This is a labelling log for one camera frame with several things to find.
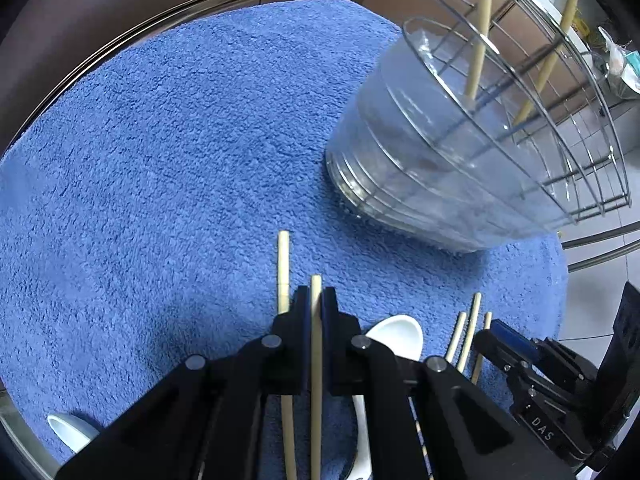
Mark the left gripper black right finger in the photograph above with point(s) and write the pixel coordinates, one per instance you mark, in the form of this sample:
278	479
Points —
425	419

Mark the white ceramic soup spoon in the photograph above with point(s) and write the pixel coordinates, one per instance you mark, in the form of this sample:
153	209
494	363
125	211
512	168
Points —
404	336

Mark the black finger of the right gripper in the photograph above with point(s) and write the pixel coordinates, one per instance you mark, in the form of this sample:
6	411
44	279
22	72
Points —
515	355

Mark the metal wire utensil basket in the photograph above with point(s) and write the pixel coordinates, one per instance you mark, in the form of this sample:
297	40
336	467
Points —
532	99

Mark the clear plastic drip cup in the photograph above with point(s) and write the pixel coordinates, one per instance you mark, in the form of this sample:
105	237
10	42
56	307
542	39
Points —
413	152

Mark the light blue soup spoon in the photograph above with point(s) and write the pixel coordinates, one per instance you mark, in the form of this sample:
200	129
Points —
73	431

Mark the blue terry towel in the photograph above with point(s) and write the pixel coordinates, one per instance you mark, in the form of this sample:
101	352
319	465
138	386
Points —
140	214

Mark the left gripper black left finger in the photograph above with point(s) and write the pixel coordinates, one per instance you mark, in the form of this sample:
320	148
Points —
204	419

